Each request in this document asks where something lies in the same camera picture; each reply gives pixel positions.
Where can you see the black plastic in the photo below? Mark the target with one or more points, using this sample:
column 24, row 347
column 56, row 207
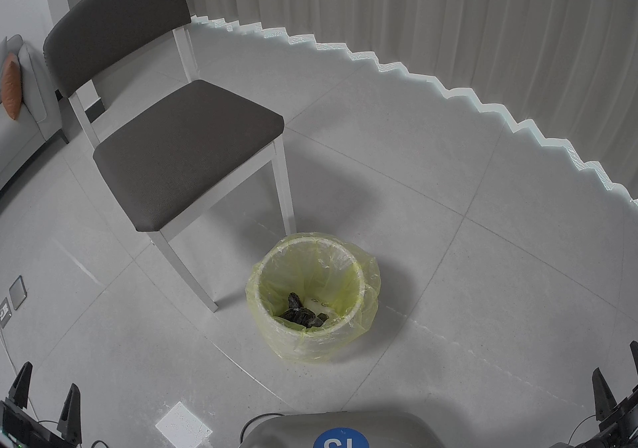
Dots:
column 301, row 314

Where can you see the white trash bin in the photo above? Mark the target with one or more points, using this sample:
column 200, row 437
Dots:
column 309, row 341

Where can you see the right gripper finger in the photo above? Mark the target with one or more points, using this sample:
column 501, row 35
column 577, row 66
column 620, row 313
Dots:
column 634, row 364
column 604, row 401

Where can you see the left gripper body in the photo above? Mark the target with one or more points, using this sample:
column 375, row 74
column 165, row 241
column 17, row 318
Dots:
column 20, row 428

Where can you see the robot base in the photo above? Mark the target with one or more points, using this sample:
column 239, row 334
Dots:
column 299, row 433

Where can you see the orange cushion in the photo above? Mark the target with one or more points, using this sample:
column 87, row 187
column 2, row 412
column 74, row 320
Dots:
column 11, row 87

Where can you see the grey cushioned white chair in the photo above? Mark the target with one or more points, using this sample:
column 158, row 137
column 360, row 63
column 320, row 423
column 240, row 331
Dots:
column 189, row 152

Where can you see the pale grey sofa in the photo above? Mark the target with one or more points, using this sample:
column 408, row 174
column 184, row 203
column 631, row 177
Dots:
column 30, row 137

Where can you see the white curtain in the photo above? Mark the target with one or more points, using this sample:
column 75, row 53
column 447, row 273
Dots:
column 448, row 12

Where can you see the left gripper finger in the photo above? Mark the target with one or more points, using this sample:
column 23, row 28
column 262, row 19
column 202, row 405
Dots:
column 21, row 388
column 71, row 416

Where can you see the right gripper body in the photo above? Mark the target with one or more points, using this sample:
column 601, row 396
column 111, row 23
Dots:
column 623, row 428

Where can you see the yellow plastic bag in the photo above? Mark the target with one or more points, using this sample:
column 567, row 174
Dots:
column 366, row 281

